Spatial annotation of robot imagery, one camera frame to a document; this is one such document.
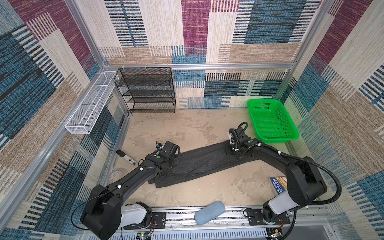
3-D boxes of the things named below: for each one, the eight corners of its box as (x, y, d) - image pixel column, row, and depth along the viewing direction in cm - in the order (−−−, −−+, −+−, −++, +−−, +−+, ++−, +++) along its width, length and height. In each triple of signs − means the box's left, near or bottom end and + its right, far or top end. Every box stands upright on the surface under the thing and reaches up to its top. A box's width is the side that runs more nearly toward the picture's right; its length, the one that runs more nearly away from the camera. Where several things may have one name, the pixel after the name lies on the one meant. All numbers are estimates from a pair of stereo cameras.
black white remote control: (119, 156, 99) (115, 151, 94) (122, 153, 100) (118, 148, 95) (134, 167, 94) (130, 162, 89) (137, 164, 95) (133, 159, 90)
